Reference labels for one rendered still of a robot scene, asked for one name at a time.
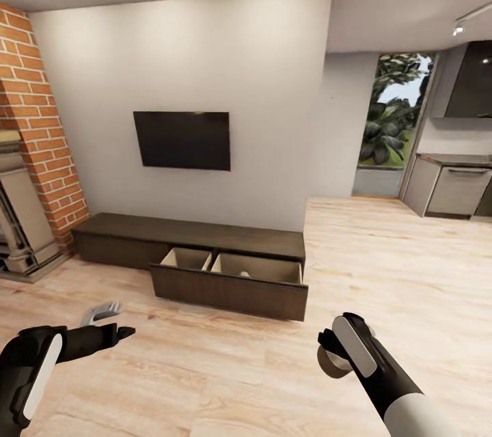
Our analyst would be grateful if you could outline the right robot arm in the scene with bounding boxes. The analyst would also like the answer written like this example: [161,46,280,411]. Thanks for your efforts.
[318,312,462,437]

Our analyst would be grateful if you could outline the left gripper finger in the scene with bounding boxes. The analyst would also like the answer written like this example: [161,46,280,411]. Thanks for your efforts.
[116,326,135,344]

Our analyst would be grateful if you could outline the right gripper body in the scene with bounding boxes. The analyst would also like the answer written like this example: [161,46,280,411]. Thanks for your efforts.
[322,328,348,360]

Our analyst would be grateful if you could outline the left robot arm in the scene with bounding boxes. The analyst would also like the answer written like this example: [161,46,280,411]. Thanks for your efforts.
[0,302,135,437]

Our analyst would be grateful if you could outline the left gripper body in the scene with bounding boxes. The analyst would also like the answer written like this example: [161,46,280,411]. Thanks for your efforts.
[71,323,118,361]

